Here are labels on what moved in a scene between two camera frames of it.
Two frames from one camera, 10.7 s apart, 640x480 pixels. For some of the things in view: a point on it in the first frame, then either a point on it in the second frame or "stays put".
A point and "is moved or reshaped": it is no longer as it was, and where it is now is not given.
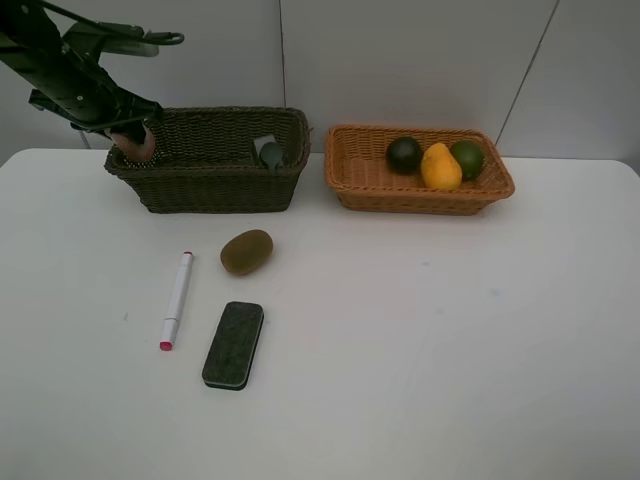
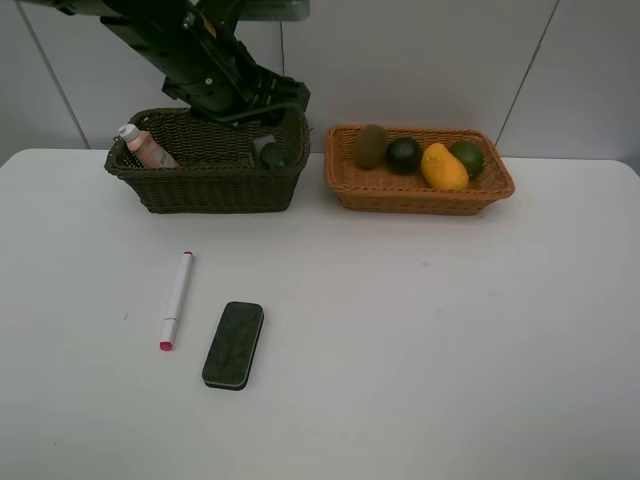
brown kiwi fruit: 247,252 to 371,147
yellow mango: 439,168 stays put
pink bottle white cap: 134,151 is moved or reshaped
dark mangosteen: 404,155 stays put
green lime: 470,157 stays put
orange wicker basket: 357,168 stays put
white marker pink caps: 176,300 stays put
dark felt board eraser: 228,358 stays put
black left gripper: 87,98 to 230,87
